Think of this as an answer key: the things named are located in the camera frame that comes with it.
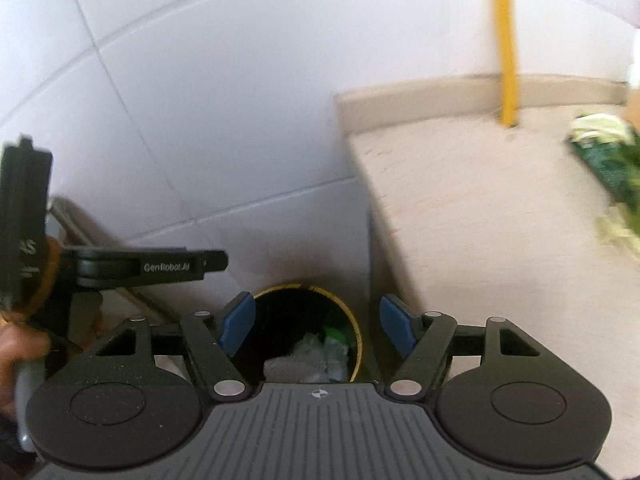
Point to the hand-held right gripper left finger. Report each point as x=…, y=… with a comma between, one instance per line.
x=237, y=322

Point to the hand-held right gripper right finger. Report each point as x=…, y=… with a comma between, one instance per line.
x=397, y=325

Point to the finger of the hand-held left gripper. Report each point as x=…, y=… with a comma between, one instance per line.
x=215, y=259

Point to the black trash bin gold rim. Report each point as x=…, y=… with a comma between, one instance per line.
x=280, y=320

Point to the person's left hand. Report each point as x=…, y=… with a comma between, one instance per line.
x=25, y=340

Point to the green leaf white stem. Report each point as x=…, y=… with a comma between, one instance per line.
x=610, y=160

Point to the yellow pipe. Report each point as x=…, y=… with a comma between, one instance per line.
x=506, y=50

